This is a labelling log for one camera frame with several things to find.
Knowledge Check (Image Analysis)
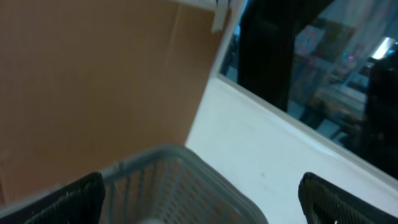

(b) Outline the brown cardboard panel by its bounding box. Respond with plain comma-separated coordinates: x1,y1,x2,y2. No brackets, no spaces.
1,0,222,204

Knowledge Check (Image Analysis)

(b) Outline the dark window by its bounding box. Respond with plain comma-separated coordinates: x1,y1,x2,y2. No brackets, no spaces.
220,0,397,177

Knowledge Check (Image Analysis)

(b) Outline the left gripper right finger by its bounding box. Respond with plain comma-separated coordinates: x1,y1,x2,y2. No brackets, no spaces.
298,172,397,224

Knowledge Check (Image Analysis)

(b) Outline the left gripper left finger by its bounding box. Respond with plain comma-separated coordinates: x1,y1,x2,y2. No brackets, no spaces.
1,172,105,224

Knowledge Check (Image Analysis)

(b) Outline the grey plastic basket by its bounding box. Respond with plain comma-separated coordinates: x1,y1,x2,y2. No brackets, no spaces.
1,146,267,224

